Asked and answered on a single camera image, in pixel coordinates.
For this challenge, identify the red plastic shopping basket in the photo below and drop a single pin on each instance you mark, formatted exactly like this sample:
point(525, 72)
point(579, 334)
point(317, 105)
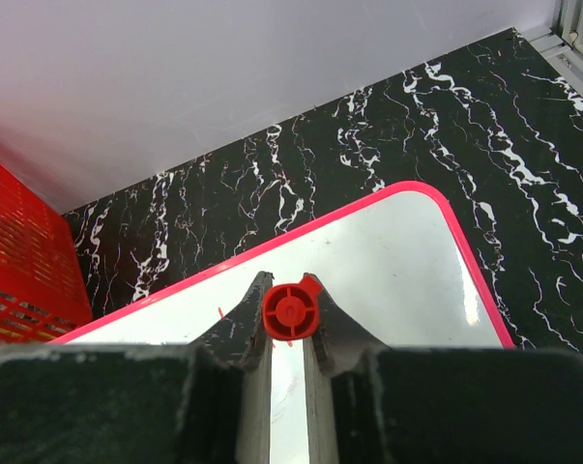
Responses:
point(42, 292)

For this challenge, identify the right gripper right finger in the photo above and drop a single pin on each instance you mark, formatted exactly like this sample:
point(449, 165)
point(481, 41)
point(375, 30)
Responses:
point(336, 425)

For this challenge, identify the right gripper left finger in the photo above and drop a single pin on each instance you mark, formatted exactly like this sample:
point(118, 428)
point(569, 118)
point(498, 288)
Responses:
point(230, 391)

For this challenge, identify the pink framed whiteboard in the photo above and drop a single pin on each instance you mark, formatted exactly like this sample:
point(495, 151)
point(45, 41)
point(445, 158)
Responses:
point(396, 261)

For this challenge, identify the aluminium rail frame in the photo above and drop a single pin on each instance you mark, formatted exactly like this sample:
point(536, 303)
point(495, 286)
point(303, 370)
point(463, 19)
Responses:
point(564, 39)

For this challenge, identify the red whiteboard marker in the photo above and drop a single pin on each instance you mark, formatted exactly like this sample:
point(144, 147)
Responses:
point(291, 311)

